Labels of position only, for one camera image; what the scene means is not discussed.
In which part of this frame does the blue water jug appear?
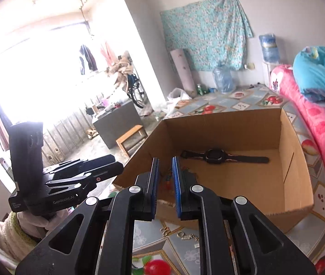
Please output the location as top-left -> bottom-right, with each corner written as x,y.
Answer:
258,33 -> 281,63

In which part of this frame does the person's left forearm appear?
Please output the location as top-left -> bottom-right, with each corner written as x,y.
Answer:
5,210 -> 43,247

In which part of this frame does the pink hanging garment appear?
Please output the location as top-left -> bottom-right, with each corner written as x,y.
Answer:
99,42 -> 115,66

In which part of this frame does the dark hanging garment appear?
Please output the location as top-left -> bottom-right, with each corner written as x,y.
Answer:
79,44 -> 98,75

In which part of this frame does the white plastic bag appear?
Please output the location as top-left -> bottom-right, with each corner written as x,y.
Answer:
167,88 -> 193,112

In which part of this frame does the person's left hand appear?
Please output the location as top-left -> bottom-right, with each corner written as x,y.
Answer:
17,209 -> 70,239

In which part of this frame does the black wrist watch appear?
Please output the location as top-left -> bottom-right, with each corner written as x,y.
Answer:
180,148 -> 270,165

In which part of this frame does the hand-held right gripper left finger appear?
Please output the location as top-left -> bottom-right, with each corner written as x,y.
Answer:
15,157 -> 160,275

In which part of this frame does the wooden picture frame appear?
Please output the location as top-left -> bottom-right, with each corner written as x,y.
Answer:
116,125 -> 148,158

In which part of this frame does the grey cabinet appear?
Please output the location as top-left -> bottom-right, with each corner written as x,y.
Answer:
92,100 -> 144,149

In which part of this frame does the blue patterned quilt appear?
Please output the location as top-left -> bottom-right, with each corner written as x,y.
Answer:
292,45 -> 325,115

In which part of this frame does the beige cloth heap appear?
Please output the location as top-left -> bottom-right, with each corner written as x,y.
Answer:
107,51 -> 136,92

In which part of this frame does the gold chain with charm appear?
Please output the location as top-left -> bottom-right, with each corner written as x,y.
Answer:
179,231 -> 201,248

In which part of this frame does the wheelchair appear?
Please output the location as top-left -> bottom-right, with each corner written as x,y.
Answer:
125,73 -> 146,109

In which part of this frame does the floral wall cloth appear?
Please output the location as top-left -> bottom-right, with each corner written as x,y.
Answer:
160,0 -> 254,72

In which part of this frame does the fruit print tablecloth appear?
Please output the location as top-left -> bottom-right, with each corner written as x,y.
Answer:
105,84 -> 325,275

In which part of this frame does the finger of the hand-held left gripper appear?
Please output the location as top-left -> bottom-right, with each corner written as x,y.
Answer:
43,154 -> 116,176
45,162 -> 124,198

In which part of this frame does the empty clear water jug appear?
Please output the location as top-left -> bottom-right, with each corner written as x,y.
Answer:
212,63 -> 236,94

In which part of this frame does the cardboard box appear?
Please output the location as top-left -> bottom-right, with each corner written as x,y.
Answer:
112,108 -> 314,234

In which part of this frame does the white water dispenser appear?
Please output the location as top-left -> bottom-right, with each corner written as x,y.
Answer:
262,61 -> 280,88

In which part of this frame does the pink blanket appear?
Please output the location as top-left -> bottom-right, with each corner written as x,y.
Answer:
268,64 -> 325,275

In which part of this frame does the hanging hook rack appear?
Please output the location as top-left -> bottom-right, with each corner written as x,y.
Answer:
79,0 -> 95,38

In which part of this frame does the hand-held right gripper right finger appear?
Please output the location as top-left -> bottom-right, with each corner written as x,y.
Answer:
172,156 -> 319,275

